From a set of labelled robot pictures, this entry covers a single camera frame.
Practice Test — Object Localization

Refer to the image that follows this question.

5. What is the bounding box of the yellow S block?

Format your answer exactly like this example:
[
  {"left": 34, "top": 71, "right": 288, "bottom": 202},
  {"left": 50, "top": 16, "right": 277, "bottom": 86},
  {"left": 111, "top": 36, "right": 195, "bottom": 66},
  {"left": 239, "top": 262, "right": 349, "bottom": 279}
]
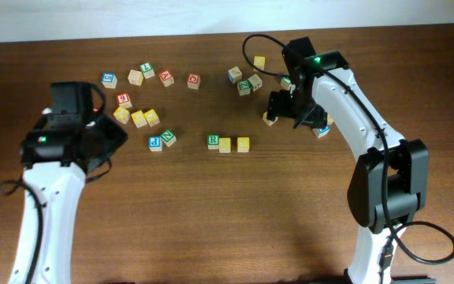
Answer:
[
  {"left": 236, "top": 137, "right": 250, "bottom": 153},
  {"left": 218, "top": 137, "right": 231, "bottom": 153}
]

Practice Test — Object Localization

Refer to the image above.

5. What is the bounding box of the green R block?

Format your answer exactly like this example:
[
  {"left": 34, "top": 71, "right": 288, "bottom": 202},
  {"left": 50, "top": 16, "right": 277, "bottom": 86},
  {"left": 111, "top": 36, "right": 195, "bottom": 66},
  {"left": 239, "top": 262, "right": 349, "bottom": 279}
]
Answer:
[{"left": 207, "top": 134, "right": 220, "bottom": 150}]

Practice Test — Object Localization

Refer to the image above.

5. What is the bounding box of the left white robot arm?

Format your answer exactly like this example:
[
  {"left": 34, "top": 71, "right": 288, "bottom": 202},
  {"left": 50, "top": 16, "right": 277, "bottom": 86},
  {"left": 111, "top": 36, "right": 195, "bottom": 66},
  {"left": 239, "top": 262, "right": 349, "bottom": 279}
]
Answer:
[{"left": 0, "top": 81, "right": 128, "bottom": 283}]

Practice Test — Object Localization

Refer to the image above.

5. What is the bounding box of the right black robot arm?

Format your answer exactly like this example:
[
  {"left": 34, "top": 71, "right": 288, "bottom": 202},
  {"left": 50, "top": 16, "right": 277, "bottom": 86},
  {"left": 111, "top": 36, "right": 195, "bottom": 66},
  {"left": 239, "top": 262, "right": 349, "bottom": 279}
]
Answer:
[{"left": 266, "top": 37, "right": 429, "bottom": 283}]

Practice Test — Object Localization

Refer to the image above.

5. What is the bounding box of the green V block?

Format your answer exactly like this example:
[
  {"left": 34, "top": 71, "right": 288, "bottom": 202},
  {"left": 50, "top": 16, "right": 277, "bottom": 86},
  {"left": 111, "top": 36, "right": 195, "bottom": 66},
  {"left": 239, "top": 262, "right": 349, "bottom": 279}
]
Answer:
[{"left": 281, "top": 77, "right": 292, "bottom": 90}]

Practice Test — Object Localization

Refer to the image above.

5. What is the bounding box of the yellow E block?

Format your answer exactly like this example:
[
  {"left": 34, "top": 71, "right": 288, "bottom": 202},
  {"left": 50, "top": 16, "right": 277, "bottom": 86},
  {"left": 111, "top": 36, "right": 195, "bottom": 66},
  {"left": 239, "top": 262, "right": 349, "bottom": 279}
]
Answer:
[{"left": 262, "top": 111, "right": 278, "bottom": 126}]

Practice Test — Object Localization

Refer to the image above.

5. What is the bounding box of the yellow O block left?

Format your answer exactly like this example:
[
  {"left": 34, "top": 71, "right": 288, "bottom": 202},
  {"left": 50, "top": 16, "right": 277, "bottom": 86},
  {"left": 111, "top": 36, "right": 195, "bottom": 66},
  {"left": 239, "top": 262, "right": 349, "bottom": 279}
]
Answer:
[{"left": 113, "top": 106, "right": 131, "bottom": 124}]

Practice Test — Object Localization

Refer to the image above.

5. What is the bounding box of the yellow o block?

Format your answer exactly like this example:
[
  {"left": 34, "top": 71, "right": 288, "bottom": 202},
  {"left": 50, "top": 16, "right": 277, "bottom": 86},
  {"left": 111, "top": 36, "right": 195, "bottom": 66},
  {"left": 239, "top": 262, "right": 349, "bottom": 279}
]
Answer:
[
  {"left": 113, "top": 106, "right": 131, "bottom": 124},
  {"left": 143, "top": 109, "right": 160, "bottom": 127}
]

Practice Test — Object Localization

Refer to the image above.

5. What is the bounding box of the plain soccer ball block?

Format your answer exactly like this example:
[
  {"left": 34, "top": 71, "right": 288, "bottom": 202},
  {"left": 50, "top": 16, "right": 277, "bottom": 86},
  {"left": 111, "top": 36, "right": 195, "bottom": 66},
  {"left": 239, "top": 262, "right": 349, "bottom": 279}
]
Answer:
[{"left": 247, "top": 74, "right": 262, "bottom": 92}]

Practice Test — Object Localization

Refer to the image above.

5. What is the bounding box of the yellow G block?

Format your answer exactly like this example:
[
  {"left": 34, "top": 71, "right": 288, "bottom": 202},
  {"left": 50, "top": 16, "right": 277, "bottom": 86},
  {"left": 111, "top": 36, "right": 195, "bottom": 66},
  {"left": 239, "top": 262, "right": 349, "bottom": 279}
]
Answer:
[{"left": 131, "top": 110, "right": 147, "bottom": 128}]

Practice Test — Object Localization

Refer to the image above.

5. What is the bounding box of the red 6 block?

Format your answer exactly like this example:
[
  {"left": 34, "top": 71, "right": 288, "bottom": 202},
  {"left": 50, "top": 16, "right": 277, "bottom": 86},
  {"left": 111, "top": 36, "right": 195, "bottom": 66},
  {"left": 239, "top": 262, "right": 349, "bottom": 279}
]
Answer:
[{"left": 116, "top": 93, "right": 132, "bottom": 109}]

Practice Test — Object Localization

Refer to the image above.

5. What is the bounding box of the green Z block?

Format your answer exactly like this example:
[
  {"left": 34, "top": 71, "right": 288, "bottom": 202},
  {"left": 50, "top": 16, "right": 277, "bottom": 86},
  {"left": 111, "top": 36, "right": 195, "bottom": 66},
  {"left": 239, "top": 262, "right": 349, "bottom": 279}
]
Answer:
[{"left": 237, "top": 80, "right": 251, "bottom": 95}]

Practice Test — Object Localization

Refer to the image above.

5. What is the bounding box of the blue L block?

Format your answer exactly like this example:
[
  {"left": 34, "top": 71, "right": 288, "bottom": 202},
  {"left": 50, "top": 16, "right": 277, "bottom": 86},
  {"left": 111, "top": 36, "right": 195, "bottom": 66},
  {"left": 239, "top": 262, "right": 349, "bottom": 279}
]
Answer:
[{"left": 312, "top": 125, "right": 330, "bottom": 138}]

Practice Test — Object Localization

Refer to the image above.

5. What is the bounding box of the yellow block top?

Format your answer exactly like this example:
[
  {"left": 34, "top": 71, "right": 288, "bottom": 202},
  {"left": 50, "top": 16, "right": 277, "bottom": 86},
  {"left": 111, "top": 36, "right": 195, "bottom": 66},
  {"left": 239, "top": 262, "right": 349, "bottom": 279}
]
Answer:
[{"left": 253, "top": 56, "right": 266, "bottom": 71}]

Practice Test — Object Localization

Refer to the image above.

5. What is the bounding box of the yellow O block right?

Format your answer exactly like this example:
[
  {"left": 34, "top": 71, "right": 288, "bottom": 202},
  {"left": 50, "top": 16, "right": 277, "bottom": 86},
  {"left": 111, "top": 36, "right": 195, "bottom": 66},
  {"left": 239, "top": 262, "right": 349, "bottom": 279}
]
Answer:
[{"left": 143, "top": 109, "right": 160, "bottom": 127}]

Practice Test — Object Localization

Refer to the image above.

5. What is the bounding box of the blue P block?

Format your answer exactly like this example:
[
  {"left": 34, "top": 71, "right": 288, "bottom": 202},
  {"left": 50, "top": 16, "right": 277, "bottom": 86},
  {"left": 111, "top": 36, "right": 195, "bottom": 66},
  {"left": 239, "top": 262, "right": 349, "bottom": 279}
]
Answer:
[{"left": 148, "top": 136, "right": 162, "bottom": 151}]

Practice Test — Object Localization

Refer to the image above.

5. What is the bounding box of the blue S block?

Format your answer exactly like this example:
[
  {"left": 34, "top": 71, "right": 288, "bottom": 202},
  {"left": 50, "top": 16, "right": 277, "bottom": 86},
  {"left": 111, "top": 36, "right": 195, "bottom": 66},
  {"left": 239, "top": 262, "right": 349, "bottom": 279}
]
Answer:
[{"left": 102, "top": 73, "right": 117, "bottom": 89}]

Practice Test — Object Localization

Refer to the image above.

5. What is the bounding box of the plain block blue side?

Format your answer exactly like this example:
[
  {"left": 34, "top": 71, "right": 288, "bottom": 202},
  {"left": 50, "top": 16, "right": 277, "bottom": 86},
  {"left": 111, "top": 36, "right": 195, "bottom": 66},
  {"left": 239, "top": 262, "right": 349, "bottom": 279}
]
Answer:
[{"left": 228, "top": 66, "right": 242, "bottom": 84}]

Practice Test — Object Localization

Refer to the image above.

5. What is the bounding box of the green N block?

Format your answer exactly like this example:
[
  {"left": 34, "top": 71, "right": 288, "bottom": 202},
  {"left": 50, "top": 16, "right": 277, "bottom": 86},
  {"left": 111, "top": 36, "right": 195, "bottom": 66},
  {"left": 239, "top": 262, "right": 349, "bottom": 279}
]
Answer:
[{"left": 160, "top": 129, "right": 177, "bottom": 147}]

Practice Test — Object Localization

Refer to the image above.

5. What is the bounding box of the plain wooden block left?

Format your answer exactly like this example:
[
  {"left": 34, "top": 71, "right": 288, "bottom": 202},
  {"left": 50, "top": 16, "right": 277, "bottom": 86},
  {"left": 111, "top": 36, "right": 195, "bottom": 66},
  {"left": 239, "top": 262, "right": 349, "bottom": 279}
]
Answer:
[{"left": 128, "top": 69, "right": 144, "bottom": 86}]

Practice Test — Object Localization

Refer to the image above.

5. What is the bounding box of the green L block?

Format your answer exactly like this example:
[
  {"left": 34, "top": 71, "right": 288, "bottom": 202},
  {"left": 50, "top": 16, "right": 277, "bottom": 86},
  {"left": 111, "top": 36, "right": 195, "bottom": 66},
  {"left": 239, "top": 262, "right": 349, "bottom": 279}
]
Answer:
[{"left": 140, "top": 62, "right": 155, "bottom": 80}]

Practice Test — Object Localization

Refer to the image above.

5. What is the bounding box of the red A block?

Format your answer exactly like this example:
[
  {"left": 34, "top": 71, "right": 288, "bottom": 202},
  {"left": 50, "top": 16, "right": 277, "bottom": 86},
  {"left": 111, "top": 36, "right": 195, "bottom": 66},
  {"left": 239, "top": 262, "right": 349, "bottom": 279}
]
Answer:
[{"left": 158, "top": 69, "right": 174, "bottom": 87}]

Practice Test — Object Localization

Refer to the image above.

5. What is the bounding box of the red Q block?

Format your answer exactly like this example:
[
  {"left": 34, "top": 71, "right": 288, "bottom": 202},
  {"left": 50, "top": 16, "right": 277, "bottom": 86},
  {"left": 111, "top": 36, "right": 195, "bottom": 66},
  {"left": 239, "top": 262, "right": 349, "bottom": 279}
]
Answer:
[{"left": 187, "top": 73, "right": 201, "bottom": 90}]

